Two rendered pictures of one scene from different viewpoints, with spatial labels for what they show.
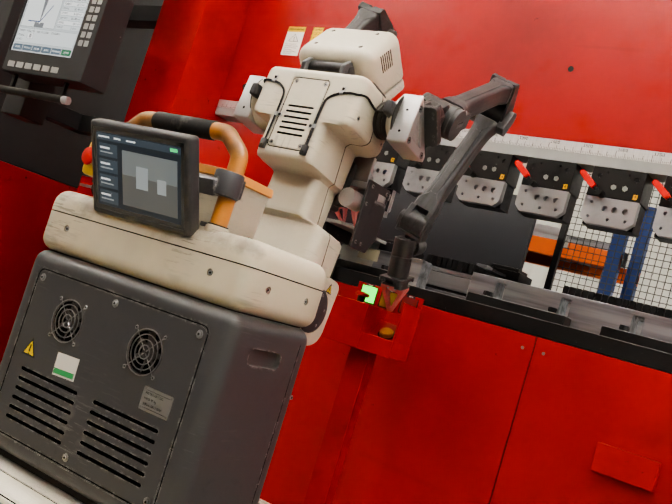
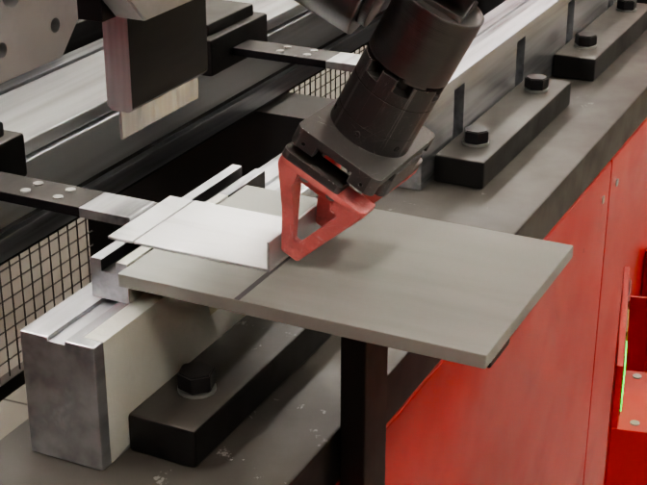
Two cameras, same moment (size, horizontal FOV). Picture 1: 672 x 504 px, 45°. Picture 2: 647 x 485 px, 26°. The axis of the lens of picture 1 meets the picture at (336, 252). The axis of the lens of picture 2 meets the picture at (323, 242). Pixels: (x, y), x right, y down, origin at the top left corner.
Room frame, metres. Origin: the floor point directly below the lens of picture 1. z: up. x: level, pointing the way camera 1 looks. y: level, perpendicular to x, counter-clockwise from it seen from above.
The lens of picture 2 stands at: (2.77, 0.86, 1.40)
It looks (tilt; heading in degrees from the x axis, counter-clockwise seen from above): 24 degrees down; 259
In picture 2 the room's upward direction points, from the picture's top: straight up
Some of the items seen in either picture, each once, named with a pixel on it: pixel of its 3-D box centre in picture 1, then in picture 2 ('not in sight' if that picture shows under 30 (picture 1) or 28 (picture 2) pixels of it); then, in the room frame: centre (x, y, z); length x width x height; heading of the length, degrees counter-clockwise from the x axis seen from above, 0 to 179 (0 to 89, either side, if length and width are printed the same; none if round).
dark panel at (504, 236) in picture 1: (395, 229); not in sight; (3.26, -0.20, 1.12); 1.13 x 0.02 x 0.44; 53
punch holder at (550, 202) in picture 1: (549, 190); not in sight; (2.36, -0.55, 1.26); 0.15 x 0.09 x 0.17; 53
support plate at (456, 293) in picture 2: (342, 228); (350, 265); (2.59, 0.00, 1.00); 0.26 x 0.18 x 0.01; 143
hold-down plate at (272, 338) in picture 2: (358, 268); (265, 347); (2.64, -0.08, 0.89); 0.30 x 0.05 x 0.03; 53
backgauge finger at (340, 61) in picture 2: (499, 271); (257, 40); (2.58, -0.51, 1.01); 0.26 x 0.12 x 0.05; 143
